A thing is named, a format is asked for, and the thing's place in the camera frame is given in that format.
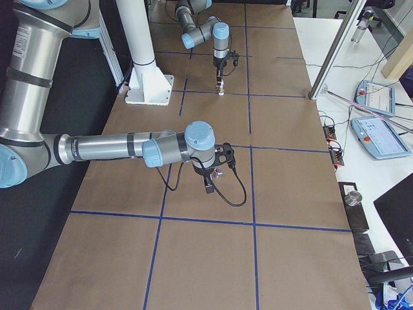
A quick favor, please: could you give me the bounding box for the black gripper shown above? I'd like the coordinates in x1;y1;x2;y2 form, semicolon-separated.
192;158;221;194
213;56;228;87

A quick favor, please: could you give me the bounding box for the white PPR pipe fitting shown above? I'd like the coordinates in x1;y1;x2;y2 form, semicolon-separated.
217;81;225;96

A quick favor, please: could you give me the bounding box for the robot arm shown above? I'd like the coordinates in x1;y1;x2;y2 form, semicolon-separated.
1;1;219;192
175;1;230;93

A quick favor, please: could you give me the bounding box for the white mounting column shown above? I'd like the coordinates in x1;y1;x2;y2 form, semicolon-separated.
116;0;174;106

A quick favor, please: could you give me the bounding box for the orange black connector strip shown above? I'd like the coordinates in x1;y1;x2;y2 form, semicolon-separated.
323;125;336;142

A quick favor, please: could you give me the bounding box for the steel cup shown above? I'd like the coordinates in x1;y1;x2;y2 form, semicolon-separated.
344;191;363;207

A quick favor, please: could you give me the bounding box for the clear water bottle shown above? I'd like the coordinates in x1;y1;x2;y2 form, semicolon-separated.
350;10;374;43

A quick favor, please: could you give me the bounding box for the far teach pendant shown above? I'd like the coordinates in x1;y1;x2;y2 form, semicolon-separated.
354;79;396;116

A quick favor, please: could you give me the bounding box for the teach pendant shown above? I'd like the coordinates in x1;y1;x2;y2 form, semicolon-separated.
350;116;412;160
354;79;396;116

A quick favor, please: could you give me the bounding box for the near teach pendant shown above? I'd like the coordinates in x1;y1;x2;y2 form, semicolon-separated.
350;116;412;160

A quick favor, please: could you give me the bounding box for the reach grabber stick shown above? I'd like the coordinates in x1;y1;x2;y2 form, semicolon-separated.
321;88;413;134

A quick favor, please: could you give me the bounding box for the black monitor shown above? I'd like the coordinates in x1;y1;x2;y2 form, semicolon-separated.
374;174;413;265

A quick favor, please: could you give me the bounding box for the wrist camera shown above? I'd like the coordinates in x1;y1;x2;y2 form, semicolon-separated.
226;50;239;67
214;142;236;170

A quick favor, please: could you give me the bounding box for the black camera cable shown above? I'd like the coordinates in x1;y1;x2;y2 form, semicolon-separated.
156;154;248;207

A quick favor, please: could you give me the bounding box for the aluminium frame post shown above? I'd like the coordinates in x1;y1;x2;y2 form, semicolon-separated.
308;0;367;100

